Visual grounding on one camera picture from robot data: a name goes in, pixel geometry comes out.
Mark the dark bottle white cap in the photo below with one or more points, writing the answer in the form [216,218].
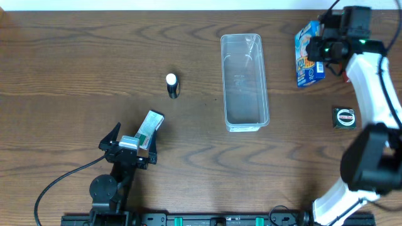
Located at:
[172,85]

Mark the blue Kool Fever box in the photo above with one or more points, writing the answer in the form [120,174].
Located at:
[307,72]

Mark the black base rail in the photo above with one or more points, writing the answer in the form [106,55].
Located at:
[161,219]

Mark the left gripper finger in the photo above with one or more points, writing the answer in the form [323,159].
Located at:
[110,140]
[152,151]

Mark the white green medicine box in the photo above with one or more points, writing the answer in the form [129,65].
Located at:
[152,122]

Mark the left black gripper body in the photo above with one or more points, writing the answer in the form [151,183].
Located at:
[140,163]

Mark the red small box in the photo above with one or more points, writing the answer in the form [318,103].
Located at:
[345,77]

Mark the clear plastic container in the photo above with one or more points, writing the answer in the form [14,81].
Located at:
[244,82]

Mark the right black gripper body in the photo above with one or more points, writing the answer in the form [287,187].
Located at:
[327,49]

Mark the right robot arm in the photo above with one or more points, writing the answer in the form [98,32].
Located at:
[371,166]

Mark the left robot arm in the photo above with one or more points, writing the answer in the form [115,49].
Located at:
[110,192]

